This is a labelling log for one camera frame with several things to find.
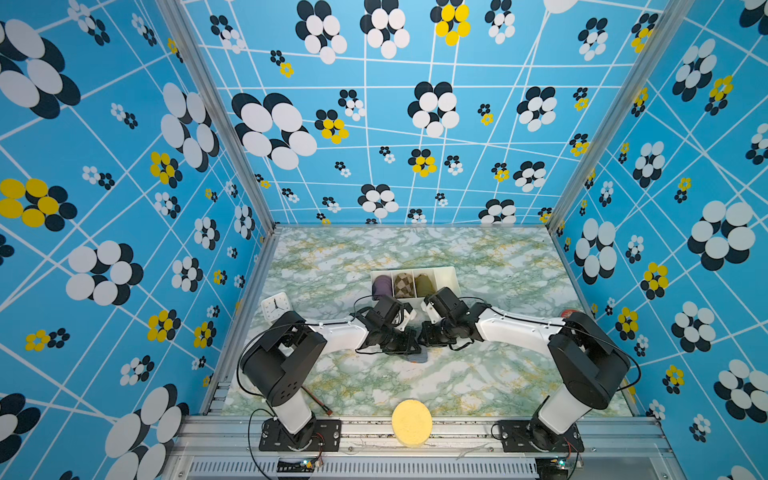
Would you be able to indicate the grey blue striped sock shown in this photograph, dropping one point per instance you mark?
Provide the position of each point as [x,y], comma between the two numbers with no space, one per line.
[419,357]

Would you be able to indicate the white divided storage box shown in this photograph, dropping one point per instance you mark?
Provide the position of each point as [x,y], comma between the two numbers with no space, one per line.
[443,276]

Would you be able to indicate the green circuit board left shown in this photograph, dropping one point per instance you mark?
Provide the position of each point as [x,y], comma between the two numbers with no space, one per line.
[298,466]

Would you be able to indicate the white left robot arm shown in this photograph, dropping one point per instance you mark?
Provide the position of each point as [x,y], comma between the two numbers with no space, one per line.
[278,360]

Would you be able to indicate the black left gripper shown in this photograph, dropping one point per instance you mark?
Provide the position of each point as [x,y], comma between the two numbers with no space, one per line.
[408,338]

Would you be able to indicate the green circuit board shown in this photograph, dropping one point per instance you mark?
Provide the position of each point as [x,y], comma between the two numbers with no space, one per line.
[298,466]
[552,469]

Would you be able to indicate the aluminium corner post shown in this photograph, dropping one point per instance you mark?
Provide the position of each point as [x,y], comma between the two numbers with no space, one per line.
[181,30]
[669,23]

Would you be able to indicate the olive green rolled sock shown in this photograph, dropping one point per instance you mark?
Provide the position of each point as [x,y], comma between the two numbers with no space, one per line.
[424,285]

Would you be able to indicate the white square alarm clock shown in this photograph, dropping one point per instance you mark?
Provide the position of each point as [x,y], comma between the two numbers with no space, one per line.
[275,306]

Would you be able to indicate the aluminium corner post right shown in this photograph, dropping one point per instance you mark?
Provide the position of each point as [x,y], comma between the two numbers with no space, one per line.
[669,23]

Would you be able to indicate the aluminium front rail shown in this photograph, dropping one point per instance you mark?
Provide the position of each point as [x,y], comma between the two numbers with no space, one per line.
[220,447]

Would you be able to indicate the aluminium corner post left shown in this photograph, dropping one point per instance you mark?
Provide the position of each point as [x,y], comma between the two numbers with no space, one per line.
[181,30]

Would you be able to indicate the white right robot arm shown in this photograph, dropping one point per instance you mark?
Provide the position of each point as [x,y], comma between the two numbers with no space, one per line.
[591,366]

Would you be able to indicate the yellow round sponge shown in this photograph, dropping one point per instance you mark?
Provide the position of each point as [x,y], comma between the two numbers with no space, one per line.
[412,423]

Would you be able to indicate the brown argyle rolled sock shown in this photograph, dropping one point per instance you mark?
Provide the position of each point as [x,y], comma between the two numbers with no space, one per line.
[404,286]

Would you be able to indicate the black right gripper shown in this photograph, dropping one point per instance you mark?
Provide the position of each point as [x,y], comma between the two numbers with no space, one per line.
[425,338]

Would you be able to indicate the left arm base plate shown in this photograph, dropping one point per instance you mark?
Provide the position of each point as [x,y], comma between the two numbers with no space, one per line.
[319,435]

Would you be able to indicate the green circuit board right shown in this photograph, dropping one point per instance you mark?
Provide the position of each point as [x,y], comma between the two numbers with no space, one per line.
[552,469]

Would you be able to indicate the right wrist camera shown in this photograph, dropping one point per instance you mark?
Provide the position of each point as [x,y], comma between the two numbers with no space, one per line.
[431,313]

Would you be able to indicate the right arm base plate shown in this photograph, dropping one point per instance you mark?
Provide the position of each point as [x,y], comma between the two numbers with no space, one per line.
[520,436]

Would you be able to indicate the purple rolled sock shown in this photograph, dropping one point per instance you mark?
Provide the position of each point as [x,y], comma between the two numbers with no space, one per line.
[382,286]

